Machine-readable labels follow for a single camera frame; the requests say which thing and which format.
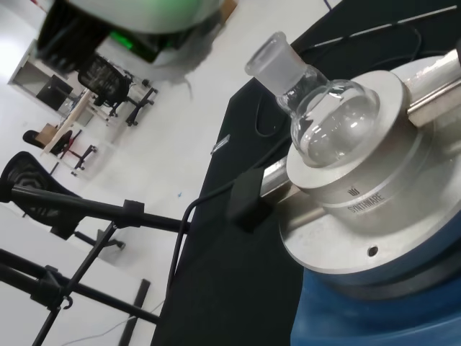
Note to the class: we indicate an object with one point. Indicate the black red office chair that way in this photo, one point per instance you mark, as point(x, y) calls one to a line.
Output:
point(32, 138)

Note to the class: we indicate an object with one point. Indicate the clear round-bottom glass flask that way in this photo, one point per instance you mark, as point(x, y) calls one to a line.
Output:
point(335, 126)

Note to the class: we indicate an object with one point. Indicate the black bench cloth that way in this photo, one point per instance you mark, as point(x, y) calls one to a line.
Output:
point(223, 288)

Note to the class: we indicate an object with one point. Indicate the black flat floor bar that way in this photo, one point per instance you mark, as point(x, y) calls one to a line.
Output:
point(138, 302)

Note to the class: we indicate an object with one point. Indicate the black mesh office chair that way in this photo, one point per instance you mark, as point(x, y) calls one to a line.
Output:
point(104, 81)
point(25, 173)

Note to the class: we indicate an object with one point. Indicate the brown cardboard box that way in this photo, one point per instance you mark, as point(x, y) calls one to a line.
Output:
point(228, 9)

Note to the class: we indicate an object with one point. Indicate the white shelf cabinet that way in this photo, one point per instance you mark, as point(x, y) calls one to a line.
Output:
point(25, 68)

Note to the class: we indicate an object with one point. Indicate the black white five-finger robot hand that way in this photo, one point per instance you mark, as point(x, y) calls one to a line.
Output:
point(144, 14)

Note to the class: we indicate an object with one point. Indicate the wooden desk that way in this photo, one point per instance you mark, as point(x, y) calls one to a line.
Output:
point(77, 111)

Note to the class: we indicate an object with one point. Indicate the black camera tripod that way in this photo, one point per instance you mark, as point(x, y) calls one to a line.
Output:
point(90, 210)

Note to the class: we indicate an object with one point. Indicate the thin glass rod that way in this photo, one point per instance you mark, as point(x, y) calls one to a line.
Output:
point(414, 18)

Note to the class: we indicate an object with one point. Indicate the grey tape strip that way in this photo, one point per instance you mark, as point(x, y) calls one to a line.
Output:
point(221, 143)

